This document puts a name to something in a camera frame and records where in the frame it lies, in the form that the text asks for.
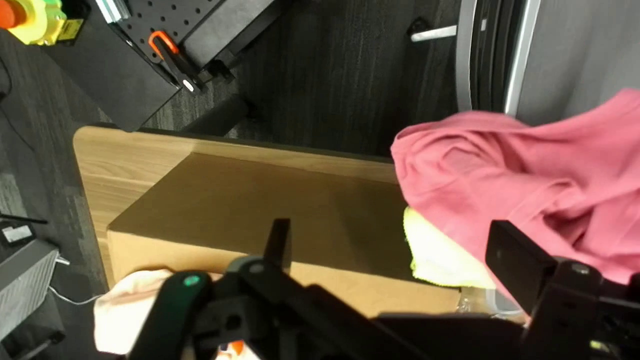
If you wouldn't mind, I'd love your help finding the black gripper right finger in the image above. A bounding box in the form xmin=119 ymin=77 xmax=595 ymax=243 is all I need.
xmin=485 ymin=221 xmax=640 ymax=360

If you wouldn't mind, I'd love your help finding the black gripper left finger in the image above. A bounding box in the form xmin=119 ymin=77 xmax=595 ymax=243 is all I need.
xmin=128 ymin=218 xmax=428 ymax=360

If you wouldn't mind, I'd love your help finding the pink cloth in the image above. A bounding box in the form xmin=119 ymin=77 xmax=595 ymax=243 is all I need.
xmin=392 ymin=91 xmax=640 ymax=284

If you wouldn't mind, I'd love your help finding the peach white cloth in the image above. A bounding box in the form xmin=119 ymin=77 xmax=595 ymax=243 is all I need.
xmin=92 ymin=270 xmax=172 ymax=356

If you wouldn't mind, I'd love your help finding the yellow green cloth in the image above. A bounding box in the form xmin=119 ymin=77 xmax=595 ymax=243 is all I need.
xmin=401 ymin=209 xmax=493 ymax=290

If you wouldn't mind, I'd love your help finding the brown cardboard box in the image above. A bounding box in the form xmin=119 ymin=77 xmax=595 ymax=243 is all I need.
xmin=108 ymin=154 xmax=458 ymax=314

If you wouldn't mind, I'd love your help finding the grey mesh office chair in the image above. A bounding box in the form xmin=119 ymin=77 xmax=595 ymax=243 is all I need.
xmin=407 ymin=0 xmax=640 ymax=125

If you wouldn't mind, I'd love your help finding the wooden table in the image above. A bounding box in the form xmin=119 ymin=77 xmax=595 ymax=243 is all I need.
xmin=73 ymin=126 xmax=397 ymax=279

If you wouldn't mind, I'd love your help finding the orange black clamp left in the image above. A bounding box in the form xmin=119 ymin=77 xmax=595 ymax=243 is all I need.
xmin=147 ymin=30 xmax=199 ymax=93

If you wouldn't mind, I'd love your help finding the yellow red emergency stop button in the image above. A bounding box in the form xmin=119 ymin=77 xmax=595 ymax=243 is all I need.
xmin=0 ymin=0 xmax=89 ymax=47

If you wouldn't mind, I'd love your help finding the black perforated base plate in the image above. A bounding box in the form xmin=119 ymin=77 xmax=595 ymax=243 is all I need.
xmin=92 ymin=0 xmax=287 ymax=77

